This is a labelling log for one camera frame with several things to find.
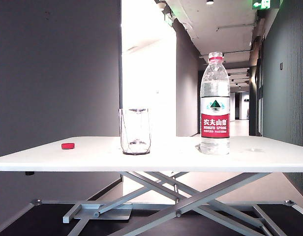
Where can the Nongfu Spring water bottle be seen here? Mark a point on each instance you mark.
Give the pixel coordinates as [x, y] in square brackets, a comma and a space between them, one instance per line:
[215, 125]

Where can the clear faceted glass mug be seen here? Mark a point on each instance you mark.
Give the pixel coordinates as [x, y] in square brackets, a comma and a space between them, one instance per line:
[134, 132]

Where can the red plastic bottle cap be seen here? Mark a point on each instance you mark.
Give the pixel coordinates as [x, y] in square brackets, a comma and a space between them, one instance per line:
[68, 146]

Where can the small green hanging exit sign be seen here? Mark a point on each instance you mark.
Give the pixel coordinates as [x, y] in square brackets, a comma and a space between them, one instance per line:
[168, 20]

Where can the grey ceiling conduit pipe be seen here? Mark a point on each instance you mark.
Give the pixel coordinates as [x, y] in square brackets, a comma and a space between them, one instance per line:
[236, 26]

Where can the round ceiling spotlight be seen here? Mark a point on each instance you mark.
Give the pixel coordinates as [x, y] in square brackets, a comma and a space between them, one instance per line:
[209, 2]

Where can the black knob under table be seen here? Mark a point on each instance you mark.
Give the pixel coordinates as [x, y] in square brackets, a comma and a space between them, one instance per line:
[29, 173]

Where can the large green exit sign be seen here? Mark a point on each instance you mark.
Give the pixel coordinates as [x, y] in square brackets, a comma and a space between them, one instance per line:
[265, 3]

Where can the grey metal scissor table frame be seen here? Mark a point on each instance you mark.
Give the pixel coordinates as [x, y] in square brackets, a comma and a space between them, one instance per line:
[203, 199]

